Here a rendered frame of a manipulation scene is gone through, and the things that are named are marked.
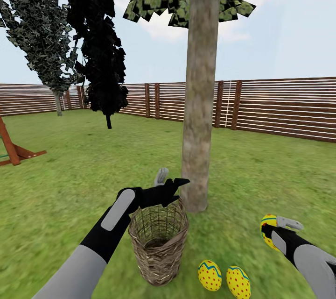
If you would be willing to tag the easter egg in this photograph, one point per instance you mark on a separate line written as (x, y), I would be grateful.
(269, 220)
(209, 275)
(238, 282)

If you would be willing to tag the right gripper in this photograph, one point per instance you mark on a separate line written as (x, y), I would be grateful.
(268, 229)

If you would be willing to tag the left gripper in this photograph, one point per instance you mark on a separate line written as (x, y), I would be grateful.
(165, 194)

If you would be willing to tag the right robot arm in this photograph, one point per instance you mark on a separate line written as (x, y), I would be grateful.
(317, 266)

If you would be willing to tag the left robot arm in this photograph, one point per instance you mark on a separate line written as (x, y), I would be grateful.
(79, 275)

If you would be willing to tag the wicker basket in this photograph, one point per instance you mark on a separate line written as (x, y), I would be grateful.
(158, 235)

